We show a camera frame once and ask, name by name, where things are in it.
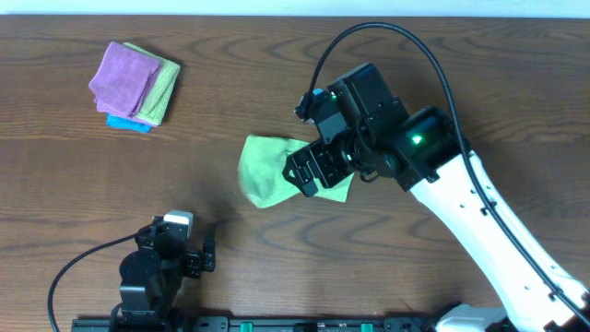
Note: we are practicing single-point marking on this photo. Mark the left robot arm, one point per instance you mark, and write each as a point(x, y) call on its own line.
point(153, 275)

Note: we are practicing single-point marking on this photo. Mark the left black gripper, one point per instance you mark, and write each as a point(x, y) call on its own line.
point(194, 262)

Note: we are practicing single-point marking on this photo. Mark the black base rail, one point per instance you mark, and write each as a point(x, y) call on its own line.
point(224, 324)

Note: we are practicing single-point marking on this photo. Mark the purple folded cloth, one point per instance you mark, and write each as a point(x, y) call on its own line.
point(123, 80)

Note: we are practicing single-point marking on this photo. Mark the light green microfiber cloth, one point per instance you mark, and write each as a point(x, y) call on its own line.
point(260, 169)

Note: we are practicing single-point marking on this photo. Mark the blue folded cloth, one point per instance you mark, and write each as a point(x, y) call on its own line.
point(126, 124)

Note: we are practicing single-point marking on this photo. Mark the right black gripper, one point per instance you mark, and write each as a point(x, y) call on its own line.
point(318, 163)

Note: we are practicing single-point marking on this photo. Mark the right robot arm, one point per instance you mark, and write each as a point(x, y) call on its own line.
point(365, 129)

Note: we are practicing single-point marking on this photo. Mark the green folded cloth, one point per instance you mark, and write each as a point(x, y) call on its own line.
point(156, 102)

